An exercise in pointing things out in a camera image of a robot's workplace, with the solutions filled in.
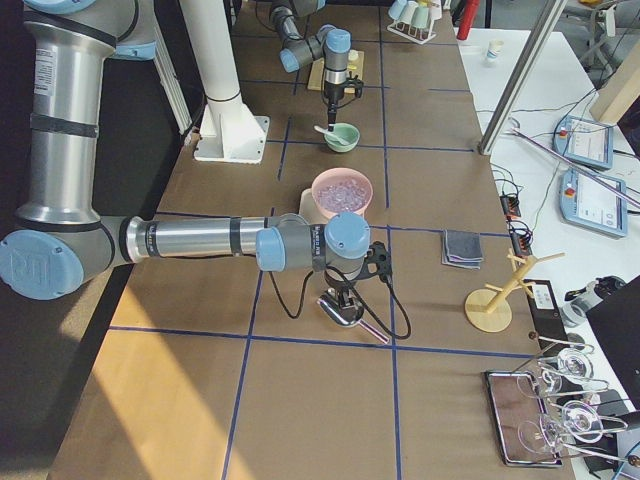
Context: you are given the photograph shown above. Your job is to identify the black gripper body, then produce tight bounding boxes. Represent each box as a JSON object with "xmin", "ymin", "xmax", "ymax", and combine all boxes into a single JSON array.
[
  {"xmin": 323, "ymin": 273, "xmax": 364, "ymax": 307},
  {"xmin": 322, "ymin": 70, "xmax": 363, "ymax": 113}
]

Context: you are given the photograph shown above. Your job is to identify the white plastic spoon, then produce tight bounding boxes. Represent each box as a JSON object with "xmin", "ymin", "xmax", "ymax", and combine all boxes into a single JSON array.
[{"xmin": 313, "ymin": 125, "xmax": 343, "ymax": 143}]

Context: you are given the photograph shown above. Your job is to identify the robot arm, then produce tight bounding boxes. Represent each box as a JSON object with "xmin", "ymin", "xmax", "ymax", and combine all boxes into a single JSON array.
[
  {"xmin": 1, "ymin": 1, "xmax": 373, "ymax": 311},
  {"xmin": 269, "ymin": 0, "xmax": 364, "ymax": 132}
]

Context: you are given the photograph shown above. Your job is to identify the steel ice scoop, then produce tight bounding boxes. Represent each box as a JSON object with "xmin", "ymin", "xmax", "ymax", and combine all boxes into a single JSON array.
[{"xmin": 317, "ymin": 293, "xmax": 390, "ymax": 345}]

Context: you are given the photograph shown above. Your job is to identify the mint green bowl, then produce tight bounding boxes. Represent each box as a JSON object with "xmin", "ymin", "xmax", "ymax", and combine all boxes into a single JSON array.
[{"xmin": 323, "ymin": 123, "xmax": 360, "ymax": 153}]

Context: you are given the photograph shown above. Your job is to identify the pink bowl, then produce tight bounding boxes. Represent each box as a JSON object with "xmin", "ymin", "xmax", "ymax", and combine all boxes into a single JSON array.
[{"xmin": 311, "ymin": 167, "xmax": 373, "ymax": 218}]

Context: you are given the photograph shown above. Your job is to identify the clear ice cubes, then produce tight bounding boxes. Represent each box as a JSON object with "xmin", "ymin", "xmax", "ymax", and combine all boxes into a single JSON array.
[{"xmin": 317, "ymin": 178, "xmax": 370, "ymax": 212}]

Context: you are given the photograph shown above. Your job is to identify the bamboo cutting board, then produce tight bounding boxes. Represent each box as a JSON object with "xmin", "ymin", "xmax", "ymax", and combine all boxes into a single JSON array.
[{"xmin": 307, "ymin": 50, "xmax": 365, "ymax": 91}]

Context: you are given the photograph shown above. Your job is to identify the beige plastic tray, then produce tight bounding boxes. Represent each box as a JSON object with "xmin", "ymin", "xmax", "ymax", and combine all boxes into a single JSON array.
[{"xmin": 299, "ymin": 188, "xmax": 323, "ymax": 224}]

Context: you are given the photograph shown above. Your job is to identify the cup rack with cups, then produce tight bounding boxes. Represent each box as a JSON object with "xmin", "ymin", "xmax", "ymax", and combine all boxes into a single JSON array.
[{"xmin": 386, "ymin": 0, "xmax": 443, "ymax": 45}]

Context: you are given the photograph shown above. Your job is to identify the folded grey cloth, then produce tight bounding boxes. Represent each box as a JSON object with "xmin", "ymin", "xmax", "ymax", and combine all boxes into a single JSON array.
[{"xmin": 441, "ymin": 230, "xmax": 484, "ymax": 269}]

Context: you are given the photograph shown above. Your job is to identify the wooden mug tree stand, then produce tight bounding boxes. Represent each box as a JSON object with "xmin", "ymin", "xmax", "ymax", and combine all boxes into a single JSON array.
[{"xmin": 464, "ymin": 249, "xmax": 565, "ymax": 333}]

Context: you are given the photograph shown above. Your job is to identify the red bottle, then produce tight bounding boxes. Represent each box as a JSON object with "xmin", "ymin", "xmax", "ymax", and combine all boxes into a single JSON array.
[{"xmin": 456, "ymin": 0, "xmax": 480, "ymax": 41}]

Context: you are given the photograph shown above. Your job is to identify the paper cup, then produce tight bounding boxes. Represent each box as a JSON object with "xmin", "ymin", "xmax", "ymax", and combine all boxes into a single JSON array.
[{"xmin": 485, "ymin": 39, "xmax": 504, "ymax": 66}]

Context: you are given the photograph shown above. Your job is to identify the black glass rack tray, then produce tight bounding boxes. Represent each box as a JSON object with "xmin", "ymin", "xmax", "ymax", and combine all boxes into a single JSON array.
[{"xmin": 484, "ymin": 371, "xmax": 563, "ymax": 469}]

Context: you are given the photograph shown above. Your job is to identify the far teach pendant tablet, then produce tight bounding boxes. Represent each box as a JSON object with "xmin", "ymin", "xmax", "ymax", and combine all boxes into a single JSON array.
[{"xmin": 553, "ymin": 116, "xmax": 613, "ymax": 171}]

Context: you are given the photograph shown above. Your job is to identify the teach pendant tablet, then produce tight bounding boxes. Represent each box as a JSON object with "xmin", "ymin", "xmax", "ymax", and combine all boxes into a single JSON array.
[
  {"xmin": 553, "ymin": 116, "xmax": 613, "ymax": 171},
  {"xmin": 559, "ymin": 169, "xmax": 628, "ymax": 238}
]

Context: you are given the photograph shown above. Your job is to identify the near teach pendant tablet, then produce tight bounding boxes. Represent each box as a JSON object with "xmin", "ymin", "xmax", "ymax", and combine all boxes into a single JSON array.
[{"xmin": 559, "ymin": 169, "xmax": 628, "ymax": 238}]

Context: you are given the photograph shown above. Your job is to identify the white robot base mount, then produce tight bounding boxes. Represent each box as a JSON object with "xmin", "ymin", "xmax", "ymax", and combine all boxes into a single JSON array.
[{"xmin": 180, "ymin": 0, "xmax": 270, "ymax": 164}]

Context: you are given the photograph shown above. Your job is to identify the aluminium frame post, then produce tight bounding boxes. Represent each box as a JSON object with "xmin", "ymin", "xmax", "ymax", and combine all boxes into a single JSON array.
[{"xmin": 478, "ymin": 0, "xmax": 567, "ymax": 156}]

